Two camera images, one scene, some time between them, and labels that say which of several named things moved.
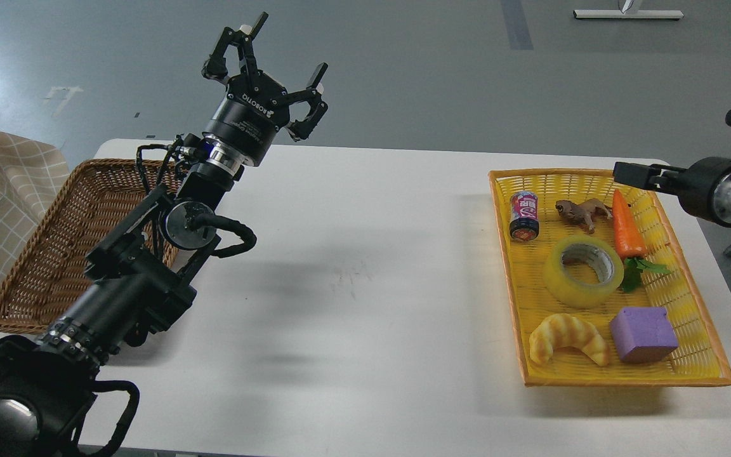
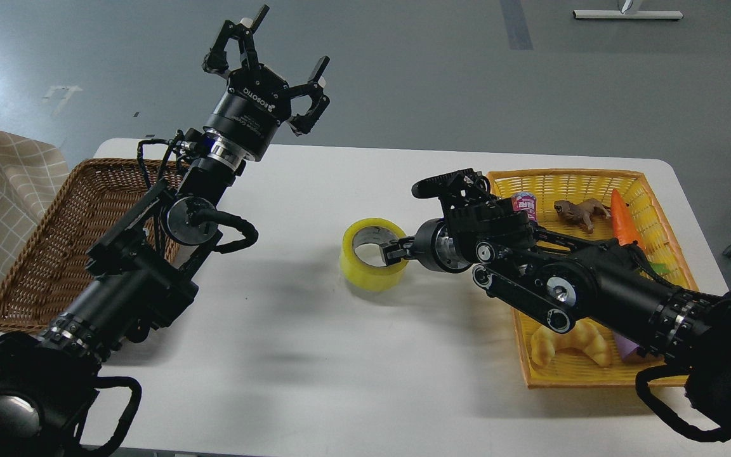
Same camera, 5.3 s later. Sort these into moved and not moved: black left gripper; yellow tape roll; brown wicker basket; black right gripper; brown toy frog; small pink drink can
Moved: yellow tape roll; black right gripper
Not moved: brown wicker basket; black left gripper; small pink drink can; brown toy frog
